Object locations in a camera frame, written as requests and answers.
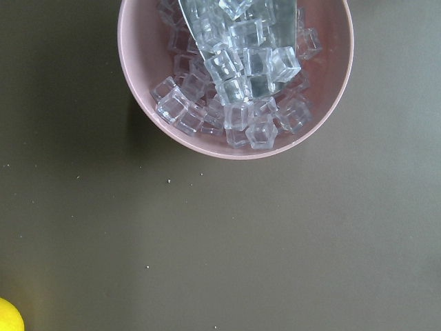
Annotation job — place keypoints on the clear plastic ice cubes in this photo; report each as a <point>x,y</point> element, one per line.
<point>188,101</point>

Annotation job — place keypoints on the metal ice scoop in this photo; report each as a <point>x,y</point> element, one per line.
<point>248,47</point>

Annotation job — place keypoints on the pink bowl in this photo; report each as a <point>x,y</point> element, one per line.
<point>145,62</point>

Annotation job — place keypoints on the yellow lemon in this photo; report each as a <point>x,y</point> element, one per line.
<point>10,318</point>

